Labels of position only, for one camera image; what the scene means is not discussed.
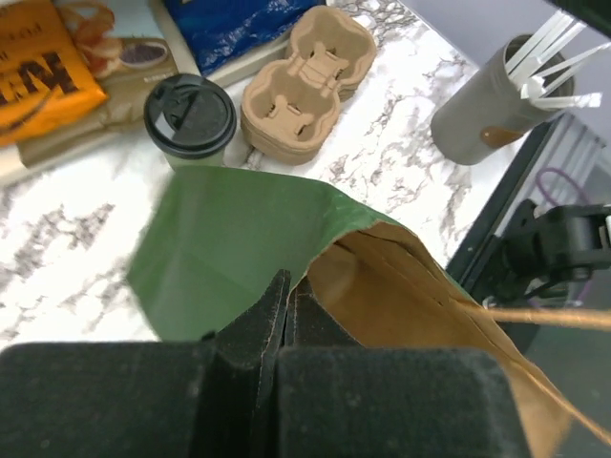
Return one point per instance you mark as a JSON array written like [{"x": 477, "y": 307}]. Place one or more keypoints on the blue doritos chips bag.
[{"x": 217, "y": 31}]

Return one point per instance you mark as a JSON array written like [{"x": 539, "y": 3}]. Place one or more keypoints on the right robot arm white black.
[{"x": 535, "y": 253}]

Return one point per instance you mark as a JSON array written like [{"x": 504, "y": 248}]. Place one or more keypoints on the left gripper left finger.
[{"x": 206, "y": 398}]

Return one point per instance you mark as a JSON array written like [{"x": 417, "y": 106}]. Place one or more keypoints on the grey cup with straws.
[{"x": 525, "y": 83}]

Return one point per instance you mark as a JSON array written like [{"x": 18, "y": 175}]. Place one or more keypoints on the single black plastic lid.
[{"x": 187, "y": 114}]

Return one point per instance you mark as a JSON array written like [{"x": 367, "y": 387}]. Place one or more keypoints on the rear brown pulp cup carrier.
[{"x": 291, "y": 106}]

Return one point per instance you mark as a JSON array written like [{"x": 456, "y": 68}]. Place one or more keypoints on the orange kettle chips bag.
[{"x": 45, "y": 84}]

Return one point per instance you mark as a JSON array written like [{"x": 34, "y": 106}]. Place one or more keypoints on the brown paper bag green side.
[{"x": 220, "y": 234}]

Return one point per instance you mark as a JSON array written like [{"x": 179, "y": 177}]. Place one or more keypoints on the single green paper cup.
[{"x": 214, "y": 159}]

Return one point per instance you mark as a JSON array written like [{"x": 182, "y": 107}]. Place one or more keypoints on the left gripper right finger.
[{"x": 337, "y": 398}]

